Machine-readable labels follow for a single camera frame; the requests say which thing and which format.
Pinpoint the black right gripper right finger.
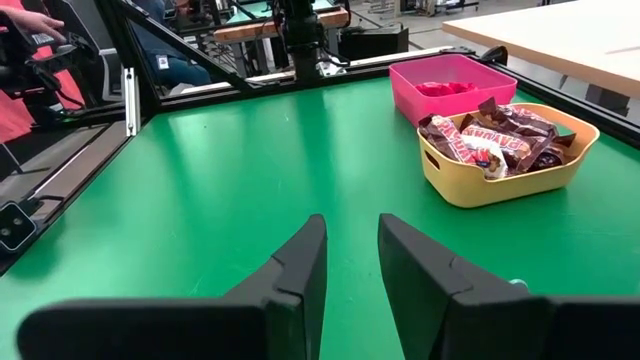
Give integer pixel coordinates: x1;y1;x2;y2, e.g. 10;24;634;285
377;213;640;360

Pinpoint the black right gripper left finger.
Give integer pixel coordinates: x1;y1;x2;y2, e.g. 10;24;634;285
16;213;329;360

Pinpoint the white PayDay bar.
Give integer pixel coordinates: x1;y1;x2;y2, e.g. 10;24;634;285
459;124;532;180

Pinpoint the green table mat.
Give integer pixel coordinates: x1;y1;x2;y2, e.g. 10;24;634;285
0;74;640;360

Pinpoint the red plastic bin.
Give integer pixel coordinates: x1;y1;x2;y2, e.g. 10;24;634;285
388;53;519;129

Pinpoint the person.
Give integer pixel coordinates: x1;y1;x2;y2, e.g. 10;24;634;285
130;0;212;90
0;0;85;145

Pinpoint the peach wooden desk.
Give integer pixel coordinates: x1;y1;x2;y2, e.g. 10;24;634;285
441;0;640;119

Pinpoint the black equipment box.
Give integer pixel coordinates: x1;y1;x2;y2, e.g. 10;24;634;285
338;23;411;62

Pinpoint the wooden background table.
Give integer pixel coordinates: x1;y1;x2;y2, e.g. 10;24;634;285
213;0;350;76

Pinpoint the person's hand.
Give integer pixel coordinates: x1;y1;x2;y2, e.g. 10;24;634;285
0;4;67;45

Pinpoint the yellow plastic bin with handles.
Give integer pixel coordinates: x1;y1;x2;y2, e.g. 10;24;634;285
417;102;601;209

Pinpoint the black table-level camera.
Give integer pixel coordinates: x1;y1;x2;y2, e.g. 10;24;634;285
0;199;40;255

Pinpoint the black metal table frame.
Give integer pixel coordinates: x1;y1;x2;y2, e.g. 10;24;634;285
0;0;640;276

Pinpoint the aluminium frame bar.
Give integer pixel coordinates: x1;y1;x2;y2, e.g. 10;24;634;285
122;66;140;138
348;45;455;67

